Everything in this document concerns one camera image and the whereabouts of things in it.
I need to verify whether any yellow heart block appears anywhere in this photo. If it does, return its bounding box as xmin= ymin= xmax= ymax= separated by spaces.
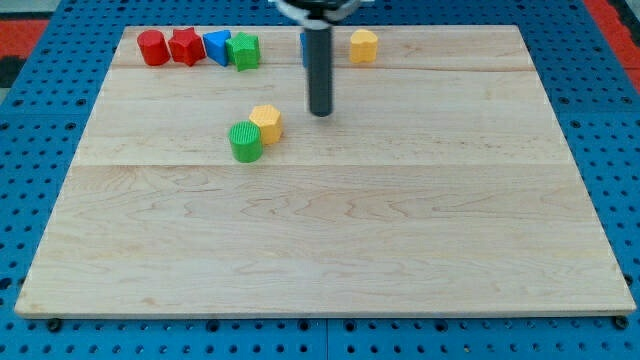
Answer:
xmin=349 ymin=29 xmax=378 ymax=63

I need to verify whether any light wooden board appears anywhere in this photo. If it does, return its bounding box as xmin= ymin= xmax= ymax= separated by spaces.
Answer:
xmin=15 ymin=25 xmax=636 ymax=319

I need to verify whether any yellow hexagon block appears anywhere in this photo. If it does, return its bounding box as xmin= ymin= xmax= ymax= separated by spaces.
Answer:
xmin=249 ymin=104 xmax=283 ymax=145

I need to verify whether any blue triangle block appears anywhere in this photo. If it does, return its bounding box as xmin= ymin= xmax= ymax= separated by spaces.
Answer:
xmin=202 ymin=30 xmax=231 ymax=67

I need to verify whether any green star block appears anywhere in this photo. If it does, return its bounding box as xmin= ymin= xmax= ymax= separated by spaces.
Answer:
xmin=225 ymin=32 xmax=261 ymax=72

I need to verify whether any green circle block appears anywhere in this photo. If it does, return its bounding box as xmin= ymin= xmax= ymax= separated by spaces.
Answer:
xmin=228 ymin=121 xmax=263 ymax=163

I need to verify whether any white ring tool mount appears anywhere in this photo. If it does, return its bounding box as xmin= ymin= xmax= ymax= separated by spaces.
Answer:
xmin=270 ymin=0 xmax=372 ymax=25

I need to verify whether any red cylinder block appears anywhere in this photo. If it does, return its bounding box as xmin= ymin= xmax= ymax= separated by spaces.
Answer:
xmin=136 ymin=29 xmax=170 ymax=66

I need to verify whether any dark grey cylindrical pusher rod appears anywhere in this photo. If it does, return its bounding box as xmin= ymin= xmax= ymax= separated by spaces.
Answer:
xmin=305 ymin=22 xmax=333 ymax=117

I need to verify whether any blue block behind rod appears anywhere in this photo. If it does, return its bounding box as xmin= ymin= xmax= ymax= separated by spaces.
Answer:
xmin=299 ymin=32 xmax=307 ymax=69

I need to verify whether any red star block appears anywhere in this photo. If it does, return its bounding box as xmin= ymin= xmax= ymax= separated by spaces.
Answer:
xmin=168 ymin=27 xmax=206 ymax=66

